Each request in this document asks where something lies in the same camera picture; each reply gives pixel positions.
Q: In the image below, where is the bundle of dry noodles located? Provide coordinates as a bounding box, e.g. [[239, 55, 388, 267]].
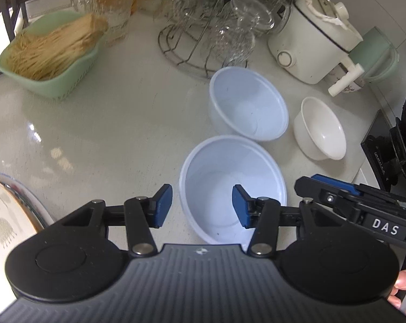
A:
[[6, 13, 108, 81]]

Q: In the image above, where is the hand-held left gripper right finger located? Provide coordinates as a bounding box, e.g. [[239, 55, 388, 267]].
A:
[[232, 184, 321, 257]]

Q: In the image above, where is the clear glass pitcher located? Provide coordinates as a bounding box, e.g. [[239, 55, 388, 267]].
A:
[[250, 0, 293, 34]]

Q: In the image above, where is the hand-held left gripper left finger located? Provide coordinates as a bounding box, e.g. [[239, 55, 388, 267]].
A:
[[60, 184, 173, 257]]

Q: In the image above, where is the green plastic basket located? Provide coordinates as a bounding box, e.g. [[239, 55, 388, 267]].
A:
[[0, 10, 109, 100]]

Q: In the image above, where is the white electric cooking pot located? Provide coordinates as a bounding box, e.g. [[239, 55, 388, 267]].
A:
[[268, 0, 365, 96]]

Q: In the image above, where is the white ceramic bowl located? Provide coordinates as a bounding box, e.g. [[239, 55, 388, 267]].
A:
[[293, 97, 347, 161]]

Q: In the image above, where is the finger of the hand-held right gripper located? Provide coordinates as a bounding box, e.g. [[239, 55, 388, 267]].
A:
[[311, 174, 361, 196], [294, 176, 363, 223]]

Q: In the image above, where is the textured glass mug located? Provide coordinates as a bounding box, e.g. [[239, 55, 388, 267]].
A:
[[71, 0, 131, 39]]

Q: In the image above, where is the floral ceramic mug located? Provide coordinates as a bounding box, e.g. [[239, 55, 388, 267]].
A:
[[334, 64, 366, 93]]

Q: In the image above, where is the wire rack with glasses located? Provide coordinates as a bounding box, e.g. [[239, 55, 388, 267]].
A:
[[169, 0, 277, 68]]

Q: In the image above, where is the pale green container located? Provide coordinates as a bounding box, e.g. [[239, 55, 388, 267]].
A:
[[349, 27, 400, 83]]

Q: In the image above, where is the leaf print plate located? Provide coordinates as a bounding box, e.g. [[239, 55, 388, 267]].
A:
[[0, 177, 44, 310]]

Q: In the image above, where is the pale blue plastic bowl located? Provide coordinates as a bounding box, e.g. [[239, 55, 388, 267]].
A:
[[179, 135, 287, 246], [209, 66, 289, 142]]

